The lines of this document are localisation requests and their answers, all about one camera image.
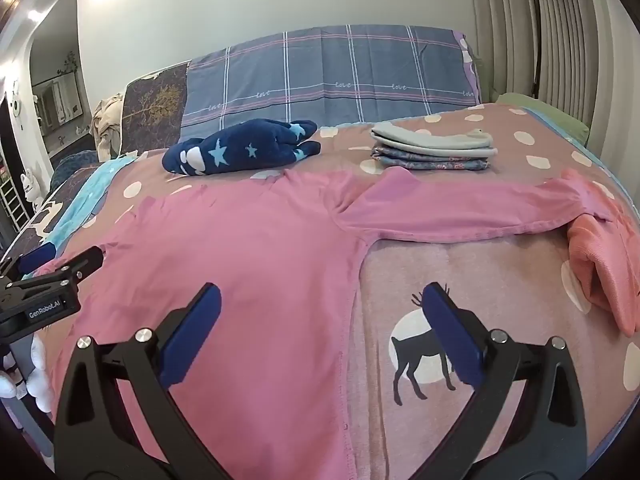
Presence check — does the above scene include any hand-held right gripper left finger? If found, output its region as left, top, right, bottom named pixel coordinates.
left=52, top=282, right=223, bottom=480

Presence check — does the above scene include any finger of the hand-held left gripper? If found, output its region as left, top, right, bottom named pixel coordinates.
left=0, top=243, right=59, bottom=281
left=10, top=246, right=106, bottom=289

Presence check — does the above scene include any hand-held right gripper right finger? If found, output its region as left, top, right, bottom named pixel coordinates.
left=422, top=281, right=588, bottom=480

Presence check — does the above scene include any pink baby romper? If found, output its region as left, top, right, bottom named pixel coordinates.
left=42, top=165, right=621, bottom=480

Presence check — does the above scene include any stack of folded clothes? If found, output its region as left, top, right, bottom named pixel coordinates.
left=371, top=121, right=499, bottom=157

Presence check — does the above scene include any person's left hand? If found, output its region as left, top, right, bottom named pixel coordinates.
left=0, top=332, right=54, bottom=417

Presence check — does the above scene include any metal shelf rack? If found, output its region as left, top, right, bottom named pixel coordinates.
left=0, top=160, right=29, bottom=233

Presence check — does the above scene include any pink polka dot blanket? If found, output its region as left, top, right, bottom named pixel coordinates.
left=0, top=102, right=640, bottom=480

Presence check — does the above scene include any white cat figurine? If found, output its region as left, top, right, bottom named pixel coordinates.
left=20, top=170, right=44, bottom=211

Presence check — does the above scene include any cyan cloth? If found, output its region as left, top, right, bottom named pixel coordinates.
left=47, top=157, right=136, bottom=256

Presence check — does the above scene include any dark patterned bedsheet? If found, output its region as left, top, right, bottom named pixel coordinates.
left=0, top=165, right=101, bottom=263

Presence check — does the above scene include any dark blue fleece blanket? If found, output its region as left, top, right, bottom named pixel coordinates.
left=50, top=149, right=99, bottom=191

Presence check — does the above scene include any beige crumpled cloth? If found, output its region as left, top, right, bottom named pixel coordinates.
left=90, top=92, right=126, bottom=161

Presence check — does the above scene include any salmon knit garment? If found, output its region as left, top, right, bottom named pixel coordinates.
left=567, top=210, right=640, bottom=337

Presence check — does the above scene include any dark tree print pillow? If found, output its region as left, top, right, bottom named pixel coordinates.
left=120, top=60, right=192, bottom=156

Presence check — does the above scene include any floral folded garment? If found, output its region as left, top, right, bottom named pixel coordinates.
left=370, top=146, right=490, bottom=173

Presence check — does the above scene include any navy star print garment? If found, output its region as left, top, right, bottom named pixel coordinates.
left=161, top=119, right=322, bottom=177

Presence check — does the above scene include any green pillow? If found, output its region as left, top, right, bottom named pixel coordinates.
left=492, top=91, right=591, bottom=143

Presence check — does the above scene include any blue plaid pillow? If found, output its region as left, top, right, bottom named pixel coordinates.
left=180, top=24, right=482, bottom=130

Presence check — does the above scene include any black floor lamp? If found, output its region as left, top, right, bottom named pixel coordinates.
left=517, top=0, right=548, bottom=101

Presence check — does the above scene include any beige curtain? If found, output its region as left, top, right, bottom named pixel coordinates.
left=465, top=0, right=640, bottom=161

